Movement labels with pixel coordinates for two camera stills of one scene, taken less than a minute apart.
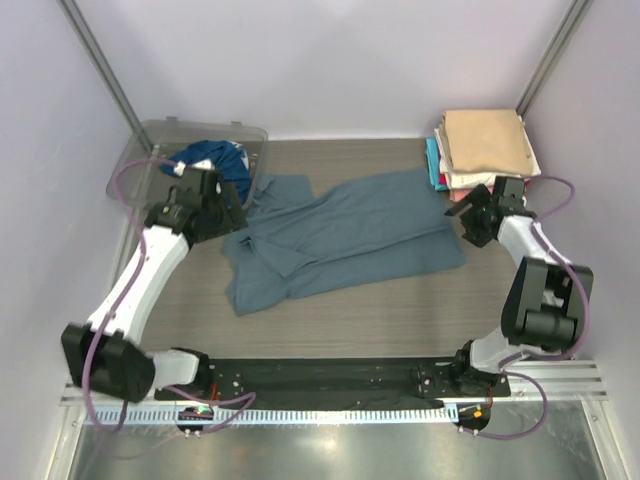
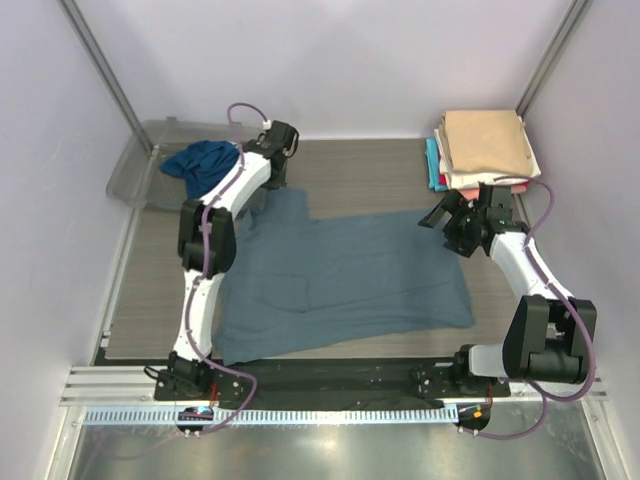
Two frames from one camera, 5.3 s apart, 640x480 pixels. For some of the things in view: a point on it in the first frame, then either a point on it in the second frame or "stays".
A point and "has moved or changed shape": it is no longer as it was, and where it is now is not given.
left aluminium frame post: x=116 y=87 stays
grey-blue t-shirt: x=289 y=243 has moved or changed shape
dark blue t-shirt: x=227 y=159 stays
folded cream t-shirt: x=473 y=178 stays
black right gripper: x=480 y=197 to x=450 y=203
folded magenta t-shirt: x=442 y=178 stays
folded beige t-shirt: x=486 y=140 stays
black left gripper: x=233 y=217 to x=280 y=182
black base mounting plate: x=337 y=379 stays
